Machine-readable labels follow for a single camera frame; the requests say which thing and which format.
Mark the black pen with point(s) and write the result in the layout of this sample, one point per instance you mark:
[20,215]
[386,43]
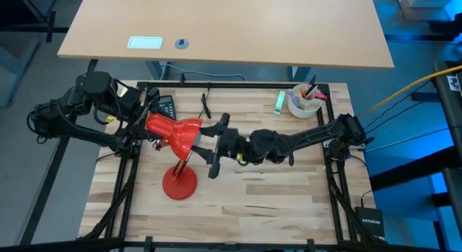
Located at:
[312,82]

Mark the black Netgear network switch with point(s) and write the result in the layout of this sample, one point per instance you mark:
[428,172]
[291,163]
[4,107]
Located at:
[370,223]

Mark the beige wooden desk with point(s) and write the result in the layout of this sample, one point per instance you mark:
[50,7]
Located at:
[231,24]

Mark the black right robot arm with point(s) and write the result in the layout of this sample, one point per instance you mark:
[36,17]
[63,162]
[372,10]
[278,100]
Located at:
[310,136]

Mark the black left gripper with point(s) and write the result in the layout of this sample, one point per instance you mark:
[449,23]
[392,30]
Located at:
[139,122]

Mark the white pen cup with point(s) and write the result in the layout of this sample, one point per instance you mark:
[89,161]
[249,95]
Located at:
[307,107]

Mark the mint green highlighter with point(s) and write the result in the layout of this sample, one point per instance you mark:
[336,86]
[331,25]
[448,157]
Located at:
[279,102]

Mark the purple marker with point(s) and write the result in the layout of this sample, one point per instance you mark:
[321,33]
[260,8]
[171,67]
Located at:
[293,98]

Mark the black metal table frame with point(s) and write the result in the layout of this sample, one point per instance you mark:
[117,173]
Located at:
[332,194]

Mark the person's shoe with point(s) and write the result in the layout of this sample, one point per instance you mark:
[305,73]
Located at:
[445,28]

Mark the black calculator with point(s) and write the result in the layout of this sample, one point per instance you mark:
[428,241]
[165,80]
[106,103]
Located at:
[167,107]

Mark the black diagonal floor strut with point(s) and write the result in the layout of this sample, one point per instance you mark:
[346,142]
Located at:
[43,194]

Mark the black floor beam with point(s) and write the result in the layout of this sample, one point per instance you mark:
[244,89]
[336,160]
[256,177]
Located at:
[415,169]

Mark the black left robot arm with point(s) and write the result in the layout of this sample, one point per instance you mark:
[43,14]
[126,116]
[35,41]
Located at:
[68,125]

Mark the red desk lamp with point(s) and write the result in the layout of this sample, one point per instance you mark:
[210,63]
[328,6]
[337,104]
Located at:
[177,136]

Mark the orange pen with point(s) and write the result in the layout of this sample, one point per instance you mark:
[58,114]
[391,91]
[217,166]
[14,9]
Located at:
[302,93]

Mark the gray pedestal base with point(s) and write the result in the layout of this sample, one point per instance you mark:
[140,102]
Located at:
[424,10]

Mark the pink marker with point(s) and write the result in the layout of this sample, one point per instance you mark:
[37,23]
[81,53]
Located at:
[320,96]

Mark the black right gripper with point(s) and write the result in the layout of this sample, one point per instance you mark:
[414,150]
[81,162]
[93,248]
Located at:
[231,143]

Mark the white rectangular desk plate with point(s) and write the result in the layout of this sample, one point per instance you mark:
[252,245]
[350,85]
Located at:
[145,42]

